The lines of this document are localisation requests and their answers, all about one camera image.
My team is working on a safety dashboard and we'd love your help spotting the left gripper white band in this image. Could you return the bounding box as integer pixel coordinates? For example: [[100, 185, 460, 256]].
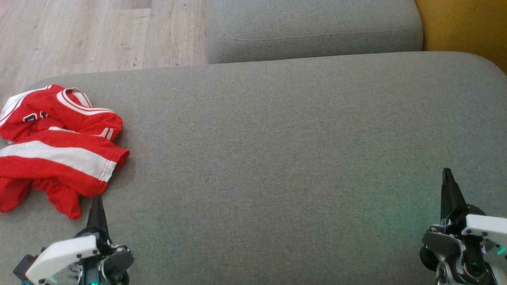
[[24, 195, 134, 285]]

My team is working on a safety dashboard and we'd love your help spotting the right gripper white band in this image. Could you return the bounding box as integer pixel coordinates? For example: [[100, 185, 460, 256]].
[[420, 168, 507, 285]]

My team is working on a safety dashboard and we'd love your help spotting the red shorts white stripe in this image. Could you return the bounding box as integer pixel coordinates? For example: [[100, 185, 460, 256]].
[[0, 130, 130, 220]]

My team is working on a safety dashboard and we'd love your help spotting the yellow sofa cushion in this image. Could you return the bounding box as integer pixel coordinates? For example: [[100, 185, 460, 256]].
[[414, 0, 507, 76]]

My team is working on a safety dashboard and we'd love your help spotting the large grey sofa seat cushion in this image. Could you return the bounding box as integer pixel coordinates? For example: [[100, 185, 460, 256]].
[[0, 51, 507, 285]]

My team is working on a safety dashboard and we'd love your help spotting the small grey sofa cushion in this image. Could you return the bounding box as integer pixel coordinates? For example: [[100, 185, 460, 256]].
[[205, 0, 424, 65]]

